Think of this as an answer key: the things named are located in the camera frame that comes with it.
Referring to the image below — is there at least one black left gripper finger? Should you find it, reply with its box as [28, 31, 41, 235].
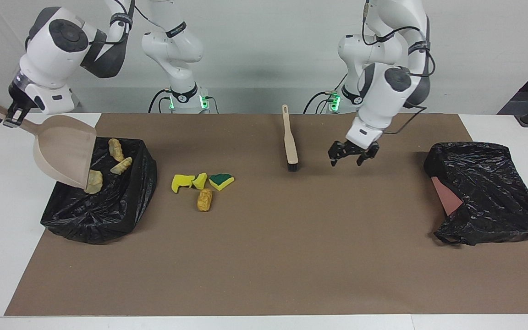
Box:
[357, 146, 380, 166]
[328, 142, 345, 167]

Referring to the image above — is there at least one beige brush with black bristles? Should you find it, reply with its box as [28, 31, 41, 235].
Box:
[282, 104, 300, 172]

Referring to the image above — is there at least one beige plastic dustpan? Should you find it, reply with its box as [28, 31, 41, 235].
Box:
[0, 100, 97, 189]

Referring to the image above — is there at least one pale bread chunk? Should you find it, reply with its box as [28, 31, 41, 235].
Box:
[84, 169, 104, 194]

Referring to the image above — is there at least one green and yellow sponge piece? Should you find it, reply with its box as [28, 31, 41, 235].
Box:
[209, 173, 236, 191]

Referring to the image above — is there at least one brown bread roll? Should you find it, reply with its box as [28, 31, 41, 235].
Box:
[197, 188, 213, 212]

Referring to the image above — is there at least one large yellow sponge piece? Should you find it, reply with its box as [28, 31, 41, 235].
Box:
[171, 174, 196, 194]

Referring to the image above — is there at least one black trash bag bin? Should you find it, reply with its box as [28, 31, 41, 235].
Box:
[40, 137, 158, 244]

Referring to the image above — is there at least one black bag lining pink bin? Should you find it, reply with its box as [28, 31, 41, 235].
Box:
[423, 142, 528, 246]

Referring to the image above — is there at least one brown paper table mat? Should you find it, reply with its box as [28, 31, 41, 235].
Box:
[5, 113, 528, 317]

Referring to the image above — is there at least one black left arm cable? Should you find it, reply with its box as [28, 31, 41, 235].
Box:
[362, 0, 436, 136]

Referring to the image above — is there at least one black left base cable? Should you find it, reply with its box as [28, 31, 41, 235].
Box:
[303, 89, 339, 114]

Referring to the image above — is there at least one black base cable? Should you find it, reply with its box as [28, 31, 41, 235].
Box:
[303, 89, 339, 114]
[148, 88, 174, 114]

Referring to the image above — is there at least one black right base cable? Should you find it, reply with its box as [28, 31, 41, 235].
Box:
[148, 88, 174, 114]

